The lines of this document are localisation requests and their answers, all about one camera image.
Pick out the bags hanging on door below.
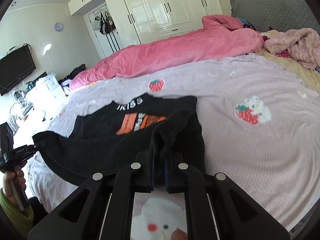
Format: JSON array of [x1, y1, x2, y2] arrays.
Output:
[[92, 10, 116, 35]]

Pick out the black long-sleeve sweater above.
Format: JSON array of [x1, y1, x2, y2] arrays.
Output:
[[33, 94, 206, 186]]

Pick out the round wall clock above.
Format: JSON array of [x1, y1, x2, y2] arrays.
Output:
[[54, 23, 63, 32]]

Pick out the left hand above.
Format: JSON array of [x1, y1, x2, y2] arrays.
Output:
[[2, 161, 27, 209]]

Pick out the pink fleece duvet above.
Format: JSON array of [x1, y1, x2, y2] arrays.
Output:
[[69, 15, 264, 90]]

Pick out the grey quilted headboard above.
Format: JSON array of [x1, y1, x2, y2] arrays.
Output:
[[229, 0, 319, 32]]

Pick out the white wardrobe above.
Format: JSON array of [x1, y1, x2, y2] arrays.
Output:
[[68, 0, 223, 46]]

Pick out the dark clothes pile on chair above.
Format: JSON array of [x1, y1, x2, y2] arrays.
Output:
[[58, 64, 87, 85]]

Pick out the right hand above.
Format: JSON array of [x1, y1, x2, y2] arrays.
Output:
[[171, 228, 188, 240]]

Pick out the white drawer cabinet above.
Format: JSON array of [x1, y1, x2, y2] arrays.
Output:
[[26, 73, 66, 111]]

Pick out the yellow blanket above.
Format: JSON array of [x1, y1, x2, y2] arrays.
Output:
[[257, 30, 319, 92]]

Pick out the black wall television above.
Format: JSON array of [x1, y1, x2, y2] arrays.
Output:
[[0, 44, 36, 96]]

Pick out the fuzzy light pink garment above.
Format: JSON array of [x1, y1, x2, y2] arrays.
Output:
[[264, 28, 319, 70]]

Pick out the lilac printed bed sheet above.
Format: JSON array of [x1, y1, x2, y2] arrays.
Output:
[[26, 53, 320, 240]]

